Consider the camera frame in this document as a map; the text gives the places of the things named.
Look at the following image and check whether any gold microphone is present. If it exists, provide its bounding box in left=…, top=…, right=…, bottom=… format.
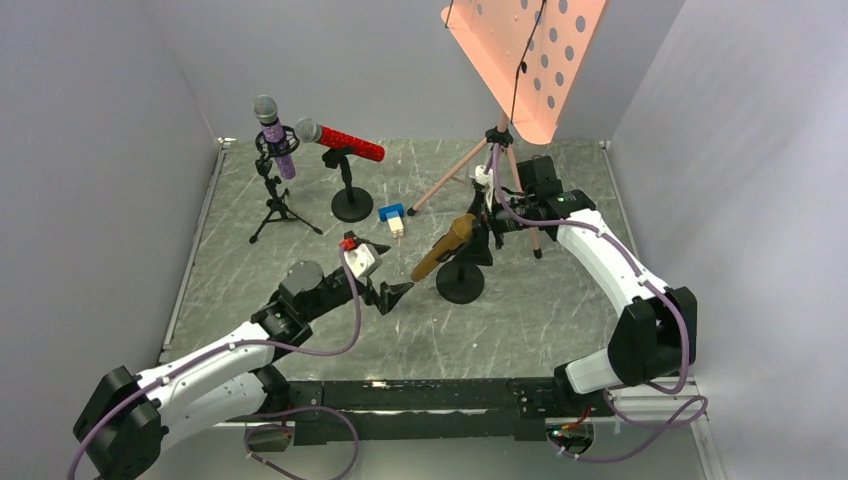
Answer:
left=410, top=213, right=476, bottom=282

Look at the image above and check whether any black round-base mic stand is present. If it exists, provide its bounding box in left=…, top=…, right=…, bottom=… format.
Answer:
left=322, top=146, right=373, bottom=223

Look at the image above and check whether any black tripod shock-mount stand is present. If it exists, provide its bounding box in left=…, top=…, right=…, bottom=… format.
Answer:
left=248, top=125, right=323, bottom=244

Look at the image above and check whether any red glitter microphone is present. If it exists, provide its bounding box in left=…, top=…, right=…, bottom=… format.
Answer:
left=294, top=118, right=385, bottom=162

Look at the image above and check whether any purple glitter microphone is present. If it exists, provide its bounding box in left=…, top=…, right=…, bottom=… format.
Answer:
left=253, top=95, right=296, bottom=180

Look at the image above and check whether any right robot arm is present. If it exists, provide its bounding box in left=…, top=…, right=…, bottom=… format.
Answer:
left=470, top=154, right=697, bottom=396

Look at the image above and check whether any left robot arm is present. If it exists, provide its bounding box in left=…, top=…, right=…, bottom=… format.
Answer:
left=66, top=232, right=413, bottom=479

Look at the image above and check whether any pink music stand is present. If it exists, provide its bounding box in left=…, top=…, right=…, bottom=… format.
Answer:
left=405, top=0, right=609, bottom=260

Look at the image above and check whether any blue white toy block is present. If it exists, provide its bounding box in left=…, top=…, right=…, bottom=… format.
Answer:
left=378, top=203, right=405, bottom=239

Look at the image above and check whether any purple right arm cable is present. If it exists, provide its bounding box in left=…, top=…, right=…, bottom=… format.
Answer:
left=488, top=142, right=710, bottom=465

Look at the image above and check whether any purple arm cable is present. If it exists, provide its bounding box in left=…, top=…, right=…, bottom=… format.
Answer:
left=66, top=245, right=364, bottom=480
left=488, top=142, right=710, bottom=465

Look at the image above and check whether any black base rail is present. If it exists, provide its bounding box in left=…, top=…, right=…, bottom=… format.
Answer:
left=240, top=377, right=611, bottom=446

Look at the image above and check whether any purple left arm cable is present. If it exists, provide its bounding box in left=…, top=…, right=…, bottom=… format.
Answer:
left=66, top=245, right=364, bottom=480

